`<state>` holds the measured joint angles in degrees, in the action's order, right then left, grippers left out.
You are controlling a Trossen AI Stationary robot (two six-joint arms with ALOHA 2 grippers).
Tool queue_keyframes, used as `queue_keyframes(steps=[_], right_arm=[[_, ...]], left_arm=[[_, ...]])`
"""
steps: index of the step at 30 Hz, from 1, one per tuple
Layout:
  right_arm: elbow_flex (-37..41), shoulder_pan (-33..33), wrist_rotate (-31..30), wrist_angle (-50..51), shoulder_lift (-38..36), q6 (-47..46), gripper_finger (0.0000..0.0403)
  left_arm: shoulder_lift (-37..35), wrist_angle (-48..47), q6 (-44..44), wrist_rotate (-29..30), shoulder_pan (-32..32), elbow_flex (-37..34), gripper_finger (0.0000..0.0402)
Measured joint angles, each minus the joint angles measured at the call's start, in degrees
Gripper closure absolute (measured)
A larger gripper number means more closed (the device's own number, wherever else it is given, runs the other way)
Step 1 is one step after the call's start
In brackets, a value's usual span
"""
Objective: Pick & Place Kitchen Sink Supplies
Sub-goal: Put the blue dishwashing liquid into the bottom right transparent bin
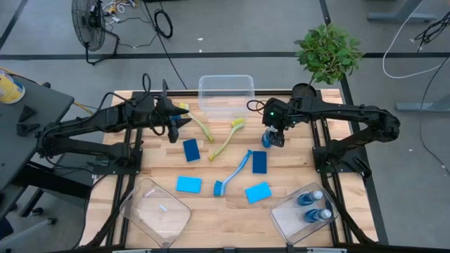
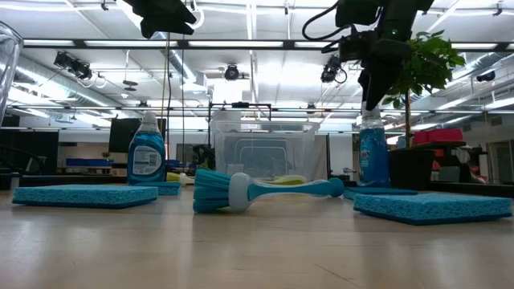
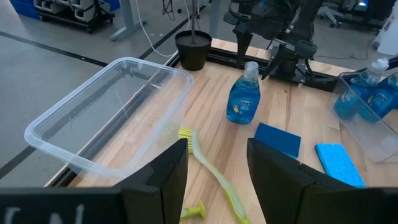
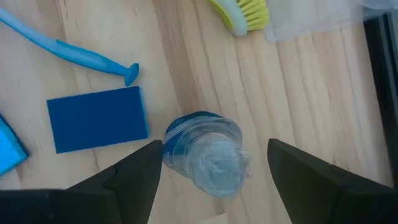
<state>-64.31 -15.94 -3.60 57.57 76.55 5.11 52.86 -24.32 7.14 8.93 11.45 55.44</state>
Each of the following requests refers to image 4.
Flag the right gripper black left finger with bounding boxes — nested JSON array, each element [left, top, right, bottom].
[[0, 139, 165, 224]]

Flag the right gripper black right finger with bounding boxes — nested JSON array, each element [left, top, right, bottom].
[[266, 138, 398, 224]]

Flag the blue scrub sponge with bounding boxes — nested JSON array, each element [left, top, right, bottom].
[[46, 86, 150, 154], [0, 113, 29, 177]]

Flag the blue dish soap bottle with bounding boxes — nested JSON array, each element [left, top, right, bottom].
[[162, 111, 252, 199]]

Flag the blue dish brush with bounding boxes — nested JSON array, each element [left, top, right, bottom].
[[0, 7, 140, 87]]

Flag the yellow-green dish brush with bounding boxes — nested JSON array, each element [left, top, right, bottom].
[[207, 0, 270, 37]]

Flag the deep clear plastic bin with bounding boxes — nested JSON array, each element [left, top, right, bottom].
[[264, 0, 398, 43]]

